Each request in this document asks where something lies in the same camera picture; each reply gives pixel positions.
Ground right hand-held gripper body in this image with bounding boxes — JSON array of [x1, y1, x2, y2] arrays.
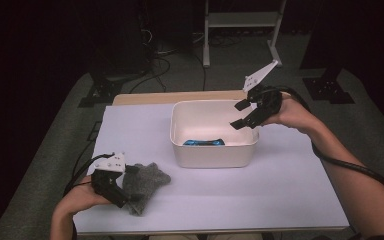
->
[[241, 58, 284, 130]]

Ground white table sheet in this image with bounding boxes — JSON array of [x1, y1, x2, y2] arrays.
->
[[69, 99, 351, 236]]

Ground black cable beside table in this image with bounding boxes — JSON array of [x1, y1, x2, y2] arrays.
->
[[71, 120, 103, 188]]

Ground person's left hand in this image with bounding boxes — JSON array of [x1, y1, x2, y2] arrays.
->
[[54, 174, 113, 218]]

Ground black floor cables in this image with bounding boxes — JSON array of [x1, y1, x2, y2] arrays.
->
[[128, 28, 208, 95]]

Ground wooden table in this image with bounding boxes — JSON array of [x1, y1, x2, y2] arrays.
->
[[69, 88, 351, 237]]

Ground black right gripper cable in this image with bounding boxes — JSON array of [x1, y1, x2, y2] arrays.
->
[[262, 85, 384, 200]]

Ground white plastic bin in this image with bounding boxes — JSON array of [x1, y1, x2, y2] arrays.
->
[[169, 99, 261, 170]]

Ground blue patterned sock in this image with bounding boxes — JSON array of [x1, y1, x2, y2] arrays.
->
[[182, 136, 227, 147]]

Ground white metal stand frame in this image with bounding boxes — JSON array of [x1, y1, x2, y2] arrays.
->
[[202, 0, 288, 69]]

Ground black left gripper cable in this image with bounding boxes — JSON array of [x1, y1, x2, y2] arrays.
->
[[62, 152, 117, 198]]

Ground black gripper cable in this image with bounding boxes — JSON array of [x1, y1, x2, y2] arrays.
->
[[62, 152, 117, 198], [262, 85, 384, 200]]

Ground grey sock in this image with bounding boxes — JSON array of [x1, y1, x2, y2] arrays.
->
[[122, 161, 172, 217]]

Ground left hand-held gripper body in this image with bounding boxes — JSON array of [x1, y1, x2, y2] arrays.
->
[[90, 152, 130, 210]]

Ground black stand base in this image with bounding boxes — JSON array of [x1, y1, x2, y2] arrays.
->
[[302, 67, 356, 105], [77, 73, 125, 109]]

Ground person's right hand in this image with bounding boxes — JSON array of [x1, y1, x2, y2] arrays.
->
[[262, 92, 318, 135]]

